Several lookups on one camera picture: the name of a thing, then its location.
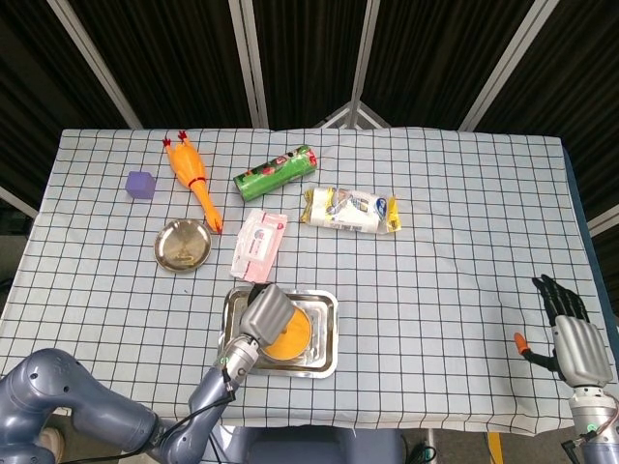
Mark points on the round steel plate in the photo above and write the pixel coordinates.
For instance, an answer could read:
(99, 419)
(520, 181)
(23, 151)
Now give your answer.
(183, 246)

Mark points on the beige shoe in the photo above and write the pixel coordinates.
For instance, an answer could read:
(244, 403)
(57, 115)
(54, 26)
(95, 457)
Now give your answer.
(50, 444)

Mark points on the white and yellow snack package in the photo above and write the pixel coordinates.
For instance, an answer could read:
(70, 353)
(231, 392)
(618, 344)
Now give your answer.
(348, 210)

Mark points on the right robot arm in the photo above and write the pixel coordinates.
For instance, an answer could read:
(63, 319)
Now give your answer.
(592, 411)

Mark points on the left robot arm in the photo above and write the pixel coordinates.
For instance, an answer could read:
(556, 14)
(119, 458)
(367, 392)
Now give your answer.
(232, 362)

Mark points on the pink wet wipes pack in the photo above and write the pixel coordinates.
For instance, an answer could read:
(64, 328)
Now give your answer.
(256, 246)

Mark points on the black folding screen white frames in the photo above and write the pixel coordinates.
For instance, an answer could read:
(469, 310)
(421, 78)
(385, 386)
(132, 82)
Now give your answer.
(169, 48)

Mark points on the yellow flat strip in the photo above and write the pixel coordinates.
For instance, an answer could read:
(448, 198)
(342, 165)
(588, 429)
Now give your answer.
(494, 447)

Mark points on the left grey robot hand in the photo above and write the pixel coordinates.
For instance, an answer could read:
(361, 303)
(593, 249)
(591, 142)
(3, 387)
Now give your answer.
(266, 314)

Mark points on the orange rubber chicken toy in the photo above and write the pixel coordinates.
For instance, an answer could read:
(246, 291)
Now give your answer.
(186, 164)

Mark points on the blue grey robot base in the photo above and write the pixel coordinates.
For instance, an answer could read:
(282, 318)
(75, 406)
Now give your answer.
(314, 447)

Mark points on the purple foam cube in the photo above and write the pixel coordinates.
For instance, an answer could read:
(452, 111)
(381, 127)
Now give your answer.
(140, 186)

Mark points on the rectangular steel tray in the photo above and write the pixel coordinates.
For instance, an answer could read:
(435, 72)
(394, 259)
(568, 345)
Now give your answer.
(324, 338)

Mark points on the checked light blue tablecloth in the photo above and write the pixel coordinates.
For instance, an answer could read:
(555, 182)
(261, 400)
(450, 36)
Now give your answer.
(435, 290)

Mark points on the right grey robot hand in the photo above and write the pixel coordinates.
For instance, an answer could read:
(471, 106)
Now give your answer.
(582, 348)

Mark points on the green chips can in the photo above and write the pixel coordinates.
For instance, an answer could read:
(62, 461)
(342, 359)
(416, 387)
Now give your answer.
(275, 173)

